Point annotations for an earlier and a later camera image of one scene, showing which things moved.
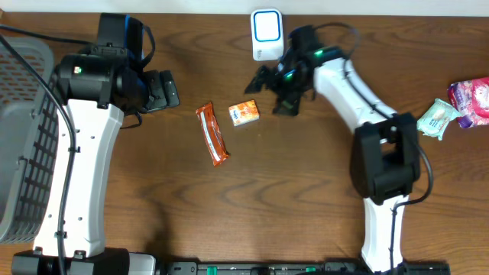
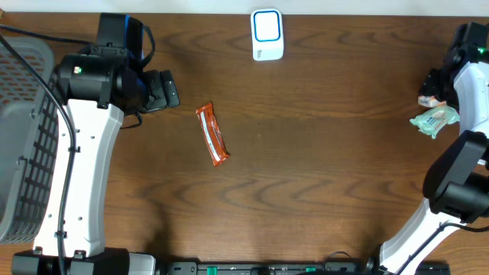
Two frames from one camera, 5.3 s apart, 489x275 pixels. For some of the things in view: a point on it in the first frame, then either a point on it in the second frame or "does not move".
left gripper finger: x=169 y=88 does not move
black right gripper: x=279 y=81 → x=429 y=87
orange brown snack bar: x=213 y=135 does not move
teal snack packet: x=434 y=117 does not move
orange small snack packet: x=244 y=113 → x=430 y=101
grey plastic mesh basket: x=29 y=140 does not move
